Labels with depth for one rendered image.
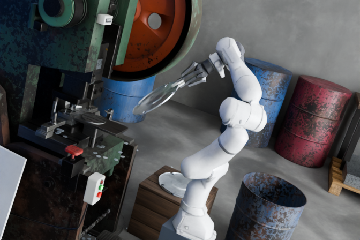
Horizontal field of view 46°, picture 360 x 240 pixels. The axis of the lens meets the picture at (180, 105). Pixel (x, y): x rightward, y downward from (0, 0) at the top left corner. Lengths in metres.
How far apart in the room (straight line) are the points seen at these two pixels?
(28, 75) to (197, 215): 1.05
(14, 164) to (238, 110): 1.10
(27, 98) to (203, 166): 0.94
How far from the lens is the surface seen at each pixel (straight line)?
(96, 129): 2.19
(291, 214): 2.70
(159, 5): 2.40
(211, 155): 1.89
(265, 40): 5.22
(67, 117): 2.23
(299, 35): 5.17
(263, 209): 2.65
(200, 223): 2.07
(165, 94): 2.23
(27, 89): 2.21
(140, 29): 2.45
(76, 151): 1.91
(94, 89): 2.15
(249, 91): 1.85
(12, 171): 2.21
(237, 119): 1.81
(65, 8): 1.87
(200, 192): 2.02
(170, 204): 2.57
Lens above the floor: 1.60
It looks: 17 degrees down
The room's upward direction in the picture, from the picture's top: 16 degrees clockwise
